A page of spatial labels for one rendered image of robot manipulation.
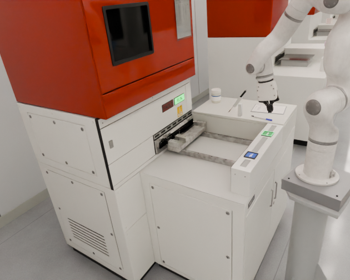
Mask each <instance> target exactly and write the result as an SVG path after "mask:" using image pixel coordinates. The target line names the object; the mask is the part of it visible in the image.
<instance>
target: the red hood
mask: <svg viewBox="0 0 350 280"><path fill-rule="evenodd" d="M0 55H1V59H2V61H3V64H4V67H5V69H6V72H7V76H8V78H9V81H10V84H11V86H12V89H13V92H14V95H15V98H16V101H17V102H22V103H28V104H33V105H36V106H41V107H47V108H52V109H57V110H60V111H66V112H71V113H76V114H81V115H85V116H90V117H95V118H99V119H105V120H107V119H109V118H111V117H113V116H115V115H117V114H119V113H121V112H123V111H125V110H127V109H129V108H131V107H133V106H135V105H137V104H139V103H141V102H143V101H145V100H147V99H149V98H151V97H152V96H154V95H156V94H158V93H160V92H162V91H164V90H166V89H168V88H170V87H172V86H174V85H176V84H178V83H180V82H182V81H184V80H186V79H188V78H190V77H192V76H194V75H195V74H196V73H195V62H194V43H193V23H192V4H191V0H0Z"/></svg>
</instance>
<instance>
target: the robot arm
mask: <svg viewBox="0 0 350 280"><path fill-rule="evenodd" d="M312 7H314V8H316V9H317V10H319V11H320V12H323V13H327V14H338V15H339V16H338V19H337V21H336V23H335V24H334V26H333V28H332V30H331V31H330V33H329V35H328V37H327V40H326V45H325V49H324V57H323V68H324V71H325V73H326V77H327V84H326V87H325V88H324V89H320V90H318V91H315V92H313V93H311V94H310V95H309V96H308V97H307V99H306V100H305V103H304V106H303V113H304V116H305V118H306V120H307V122H308V124H309V135H308V142H307V149H306V156H305V160H304V164H302V165H299V166H298V167H297V168H296V170H295V174H296V176H297V177H298V178H299V179H300V180H302V181H304V182H306V183H309V184H312V185H316V186H331V185H334V184H336V183H338V181H339V174H338V173H337V172H336V171H335V170H333V169H332V168H333V163H334V158H335V154H336V149H337V143H338V138H339V129H338V128H337V127H336V126H335V125H334V124H333V117H334V115H335V114H337V113H339V112H342V111H344V110H346V109H347V108H348V107H349V106H350V0H291V1H290V3H289V4H288V6H287V8H286V9H285V11H284V12H283V14H282V15H281V17H280V19H279V21H278V22H277V24H276V26H275V27H274V29H273V31H272V32H271V33H270V34H269V35H268V36H267V37H266V38H265V39H263V40H262V41H261V42H260V44H259V45H258V46H257V47H256V48H255V50H253V51H252V54H251V56H250V57H249V59H248V61H247V64H246V72H247V73H248V74H250V75H255V74H256V79H257V81H258V82H257V99H258V100H259V102H260V103H264V104H265V105H266V106H267V111H268V113H272V112H273V103H274V102H276V101H278V100H279V97H278V96H279V94H278V88H277V85H276V82H275V79H273V78H274V74H273V67H272V60H271V56H272V55H273V54H274V53H275V52H276V51H278V50H279V49H280V48H281V47H283V46H284V45H285V44H286V43H287V42H288V41H289V40H290V38H291V37H292V36H293V34H294V33H295V31H296V30H297V28H298V27H299V26H300V24H301V23H302V21H303V20H304V19H305V17H306V15H307V14H308V13H309V11H310V10H311V9H312Z"/></svg>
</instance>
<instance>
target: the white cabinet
mask: <svg viewBox="0 0 350 280"><path fill-rule="evenodd" d="M294 131H295V126H294V127H293V129H292V130H291V132H290V134H289V135H288V137H287V138H286V140H285V141H284V143H283V144H282V147H281V149H280V150H279V152H278V153H277V155H276V157H275V158H274V160H273V162H272V163H271V165H270V166H269V168H268V169H267V171H266V173H265V174H264V176H263V177H262V179H261V180H260V182H259V184H258V185H257V187H256V188H255V190H254V191H253V193H252V195H251V196H250V198H249V200H248V201H247V203H246V204H245V206H244V205H241V204H238V203H235V202H232V201H228V200H226V199H223V198H219V197H216V196H213V195H210V194H206V193H203V192H200V191H197V190H194V189H191V188H188V187H184V186H181V185H178V184H175V183H172V182H169V181H165V180H162V179H159V178H156V177H153V176H149V175H147V174H144V173H140V175H141V182H142V188H143V194H144V201H145V205H146V211H147V217H148V224H149V230H150V234H151V240H152V247H153V253H154V259H155V262H157V263H158V264H159V266H160V267H162V268H164V269H166V270H168V271H170V272H172V273H174V274H176V275H178V276H180V277H181V278H183V279H185V280H254V278H255V276H256V273H257V271H258V269H259V267H260V265H261V262H262V260H263V257H264V255H265V253H266V251H267V249H268V246H269V244H270V242H271V240H272V238H273V235H274V233H275V231H276V229H277V227H278V224H279V222H280V220H281V218H282V216H283V213H284V211H285V208H286V204H287V193H286V191H285V190H283V189H281V184H282V182H281V177H282V176H284V175H285V174H286V173H287V172H288V171H289V170H290V169H291V160H292V150H293V141H294Z"/></svg>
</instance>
